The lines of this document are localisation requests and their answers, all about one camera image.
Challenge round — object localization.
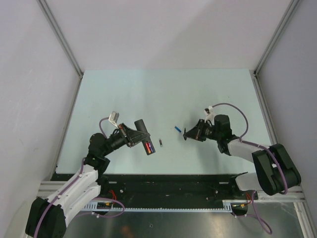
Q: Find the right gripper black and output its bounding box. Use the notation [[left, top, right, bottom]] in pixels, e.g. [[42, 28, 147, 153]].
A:
[[184, 119, 221, 141]]

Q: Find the right aluminium frame post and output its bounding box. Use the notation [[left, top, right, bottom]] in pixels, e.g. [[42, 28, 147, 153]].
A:
[[253, 0, 302, 76]]

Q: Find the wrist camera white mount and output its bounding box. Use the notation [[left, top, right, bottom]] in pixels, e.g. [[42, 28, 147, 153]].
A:
[[108, 111, 119, 128], [204, 106, 215, 122]]

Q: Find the red battery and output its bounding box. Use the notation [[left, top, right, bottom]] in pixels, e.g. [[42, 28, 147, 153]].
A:
[[146, 142, 152, 154]]

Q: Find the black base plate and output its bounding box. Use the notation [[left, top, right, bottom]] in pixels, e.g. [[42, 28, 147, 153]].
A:
[[51, 173, 260, 209]]

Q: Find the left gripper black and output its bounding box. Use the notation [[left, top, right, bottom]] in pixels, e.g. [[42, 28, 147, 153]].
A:
[[102, 123, 150, 156]]

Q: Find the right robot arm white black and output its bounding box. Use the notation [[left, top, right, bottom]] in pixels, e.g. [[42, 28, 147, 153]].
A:
[[183, 115, 302, 199]]

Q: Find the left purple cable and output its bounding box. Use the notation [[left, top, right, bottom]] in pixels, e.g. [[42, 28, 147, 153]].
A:
[[34, 118, 126, 236]]

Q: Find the left aluminium frame post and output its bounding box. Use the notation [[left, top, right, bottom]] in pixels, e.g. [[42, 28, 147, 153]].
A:
[[37, 0, 84, 77]]

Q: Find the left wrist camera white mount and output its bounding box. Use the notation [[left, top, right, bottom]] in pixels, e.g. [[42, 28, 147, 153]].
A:
[[108, 111, 119, 128]]

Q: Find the black remote control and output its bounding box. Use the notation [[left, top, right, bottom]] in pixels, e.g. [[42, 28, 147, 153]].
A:
[[134, 119, 156, 155]]

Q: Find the black battery cover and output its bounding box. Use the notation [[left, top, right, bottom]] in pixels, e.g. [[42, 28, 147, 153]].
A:
[[183, 128, 187, 141]]

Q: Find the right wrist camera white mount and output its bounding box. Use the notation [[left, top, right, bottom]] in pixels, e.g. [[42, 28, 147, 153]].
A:
[[204, 106, 215, 122]]

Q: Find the aluminium frame post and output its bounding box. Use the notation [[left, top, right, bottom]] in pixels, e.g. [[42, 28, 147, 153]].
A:
[[37, 0, 84, 77], [253, 0, 302, 76]]

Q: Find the aluminium cross rail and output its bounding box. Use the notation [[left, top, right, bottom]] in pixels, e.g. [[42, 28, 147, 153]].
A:
[[37, 180, 307, 203]]

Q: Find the grey slotted cable duct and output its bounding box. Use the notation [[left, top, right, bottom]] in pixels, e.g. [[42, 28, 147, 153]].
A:
[[81, 200, 248, 213]]

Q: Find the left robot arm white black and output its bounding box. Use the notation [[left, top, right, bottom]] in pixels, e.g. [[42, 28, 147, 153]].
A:
[[25, 119, 150, 238]]

